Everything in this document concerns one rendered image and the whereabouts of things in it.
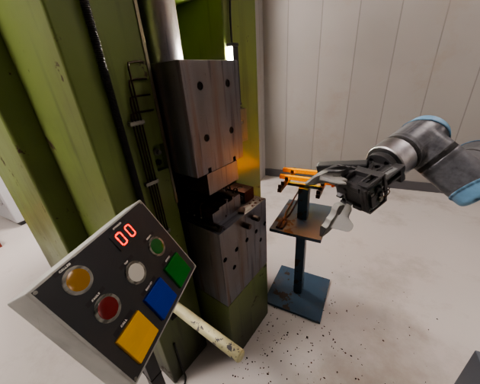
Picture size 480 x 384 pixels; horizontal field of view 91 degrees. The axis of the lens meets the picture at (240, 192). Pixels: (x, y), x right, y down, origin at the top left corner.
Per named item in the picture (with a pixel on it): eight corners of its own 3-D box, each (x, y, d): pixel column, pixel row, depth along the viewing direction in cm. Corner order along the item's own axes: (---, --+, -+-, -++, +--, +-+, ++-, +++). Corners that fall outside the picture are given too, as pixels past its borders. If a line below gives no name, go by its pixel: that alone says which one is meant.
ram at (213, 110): (254, 152, 117) (250, 59, 99) (197, 178, 90) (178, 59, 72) (195, 143, 140) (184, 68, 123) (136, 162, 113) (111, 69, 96)
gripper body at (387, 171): (364, 188, 44) (406, 155, 47) (328, 175, 51) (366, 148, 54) (367, 217, 48) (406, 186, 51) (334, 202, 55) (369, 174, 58)
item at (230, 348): (246, 354, 86) (245, 346, 83) (237, 368, 82) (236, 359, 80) (170, 298, 110) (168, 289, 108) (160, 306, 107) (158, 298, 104)
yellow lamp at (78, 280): (97, 283, 48) (90, 267, 47) (72, 299, 45) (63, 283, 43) (91, 276, 50) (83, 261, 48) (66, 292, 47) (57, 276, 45)
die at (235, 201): (241, 207, 118) (239, 192, 115) (213, 226, 104) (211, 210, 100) (184, 189, 142) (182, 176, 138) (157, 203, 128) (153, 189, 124)
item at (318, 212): (331, 209, 160) (332, 206, 159) (320, 243, 129) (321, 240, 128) (289, 201, 173) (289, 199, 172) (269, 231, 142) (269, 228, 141)
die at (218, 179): (238, 178, 111) (237, 159, 107) (209, 196, 97) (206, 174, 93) (180, 165, 135) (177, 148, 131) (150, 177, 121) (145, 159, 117)
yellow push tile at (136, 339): (159, 329, 56) (139, 309, 54) (141, 363, 49) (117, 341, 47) (154, 331, 56) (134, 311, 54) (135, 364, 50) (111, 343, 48)
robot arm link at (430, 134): (467, 131, 51) (427, 103, 54) (431, 161, 48) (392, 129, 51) (434, 155, 59) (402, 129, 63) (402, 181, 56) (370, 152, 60)
